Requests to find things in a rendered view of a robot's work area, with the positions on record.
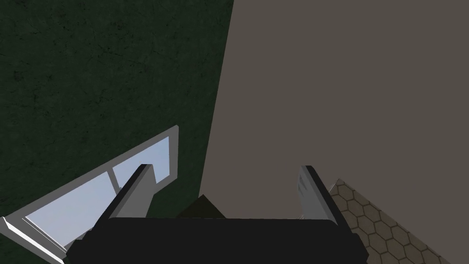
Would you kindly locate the white framed window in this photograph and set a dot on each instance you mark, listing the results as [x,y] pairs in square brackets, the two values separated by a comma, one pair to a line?
[77,209]

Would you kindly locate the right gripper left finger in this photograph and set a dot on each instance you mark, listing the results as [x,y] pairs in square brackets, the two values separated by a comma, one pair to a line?
[133,194]

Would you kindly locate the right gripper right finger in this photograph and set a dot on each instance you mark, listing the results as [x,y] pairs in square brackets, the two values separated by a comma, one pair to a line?
[315,198]

